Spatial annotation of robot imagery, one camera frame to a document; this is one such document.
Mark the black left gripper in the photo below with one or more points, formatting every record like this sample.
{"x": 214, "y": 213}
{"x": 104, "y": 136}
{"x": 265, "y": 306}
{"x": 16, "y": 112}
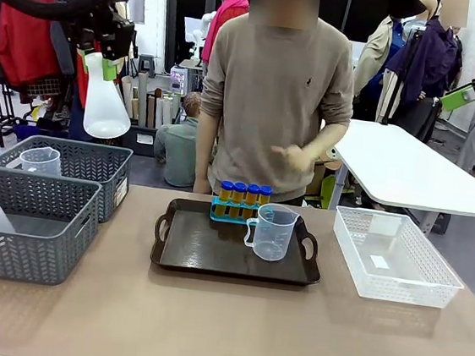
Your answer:
{"x": 87, "y": 26}

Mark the clear plastic measuring beaker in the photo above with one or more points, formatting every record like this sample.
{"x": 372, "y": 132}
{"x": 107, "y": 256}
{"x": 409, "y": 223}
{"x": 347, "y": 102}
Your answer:
{"x": 40, "y": 160}
{"x": 273, "y": 233}

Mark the person's left forearm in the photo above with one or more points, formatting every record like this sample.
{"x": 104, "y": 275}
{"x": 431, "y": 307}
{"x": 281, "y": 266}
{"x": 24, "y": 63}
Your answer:
{"x": 328, "y": 138}

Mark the person's right forearm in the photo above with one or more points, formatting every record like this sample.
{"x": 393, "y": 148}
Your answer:
{"x": 205, "y": 153}

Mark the person's left hand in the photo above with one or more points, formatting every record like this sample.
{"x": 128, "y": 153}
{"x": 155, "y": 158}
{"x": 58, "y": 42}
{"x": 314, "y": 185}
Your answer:
{"x": 295, "y": 156}

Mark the mannequin in navy shirt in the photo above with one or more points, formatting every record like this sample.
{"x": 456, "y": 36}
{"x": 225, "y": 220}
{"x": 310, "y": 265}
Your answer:
{"x": 432, "y": 66}

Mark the grey step stool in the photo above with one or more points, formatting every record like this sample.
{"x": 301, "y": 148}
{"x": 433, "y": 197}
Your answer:
{"x": 147, "y": 66}

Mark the grey cardboard tube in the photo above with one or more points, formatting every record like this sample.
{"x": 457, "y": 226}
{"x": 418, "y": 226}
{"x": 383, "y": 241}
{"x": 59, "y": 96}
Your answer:
{"x": 142, "y": 98}

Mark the red hanging shirt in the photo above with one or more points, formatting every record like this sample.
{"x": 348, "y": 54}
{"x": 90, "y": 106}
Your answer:
{"x": 22, "y": 45}

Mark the computer case with lights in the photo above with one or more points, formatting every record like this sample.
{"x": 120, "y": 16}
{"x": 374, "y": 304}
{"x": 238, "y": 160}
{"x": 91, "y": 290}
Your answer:
{"x": 178, "y": 80}

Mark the white desk top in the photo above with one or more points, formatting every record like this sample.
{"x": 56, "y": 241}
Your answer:
{"x": 400, "y": 165}

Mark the dark grey storage bin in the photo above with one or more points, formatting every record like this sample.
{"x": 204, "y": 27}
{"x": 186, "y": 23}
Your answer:
{"x": 139, "y": 140}

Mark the white humanoid robot figure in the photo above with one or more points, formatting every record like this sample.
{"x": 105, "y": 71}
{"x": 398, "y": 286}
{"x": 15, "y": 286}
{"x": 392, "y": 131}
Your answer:
{"x": 201, "y": 34}

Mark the grey plastic basket with label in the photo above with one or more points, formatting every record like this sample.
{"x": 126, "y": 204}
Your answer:
{"x": 94, "y": 163}

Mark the seated person in denim jacket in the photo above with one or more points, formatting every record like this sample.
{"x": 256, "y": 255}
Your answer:
{"x": 176, "y": 150}

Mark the mannequin with red hood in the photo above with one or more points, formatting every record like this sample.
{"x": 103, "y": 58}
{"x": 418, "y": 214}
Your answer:
{"x": 228, "y": 11}

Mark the grey desk leg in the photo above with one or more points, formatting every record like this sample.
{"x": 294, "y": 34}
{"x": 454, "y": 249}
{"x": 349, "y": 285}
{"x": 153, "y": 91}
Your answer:
{"x": 337, "y": 188}

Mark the green chair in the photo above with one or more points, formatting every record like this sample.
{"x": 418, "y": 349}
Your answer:
{"x": 327, "y": 191}

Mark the person in beige sweater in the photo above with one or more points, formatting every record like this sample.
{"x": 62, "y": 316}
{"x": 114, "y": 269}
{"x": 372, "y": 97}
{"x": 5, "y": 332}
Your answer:
{"x": 273, "y": 84}

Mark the white label sticker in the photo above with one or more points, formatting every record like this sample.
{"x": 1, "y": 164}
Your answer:
{"x": 378, "y": 261}

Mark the white perforated plastic basket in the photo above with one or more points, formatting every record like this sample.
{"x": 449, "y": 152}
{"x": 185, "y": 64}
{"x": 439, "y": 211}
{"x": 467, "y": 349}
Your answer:
{"x": 413, "y": 286}

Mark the blue test tube rack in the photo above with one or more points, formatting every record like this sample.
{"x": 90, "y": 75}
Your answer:
{"x": 216, "y": 215}

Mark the large grey plastic basket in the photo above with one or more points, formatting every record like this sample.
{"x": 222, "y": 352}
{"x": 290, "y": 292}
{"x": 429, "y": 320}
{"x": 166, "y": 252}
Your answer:
{"x": 26, "y": 249}

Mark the dark brown serving tray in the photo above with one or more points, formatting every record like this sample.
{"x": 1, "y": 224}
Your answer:
{"x": 204, "y": 251}

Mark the silver wall poster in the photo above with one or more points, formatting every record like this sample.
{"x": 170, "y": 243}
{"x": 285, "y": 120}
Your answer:
{"x": 138, "y": 6}

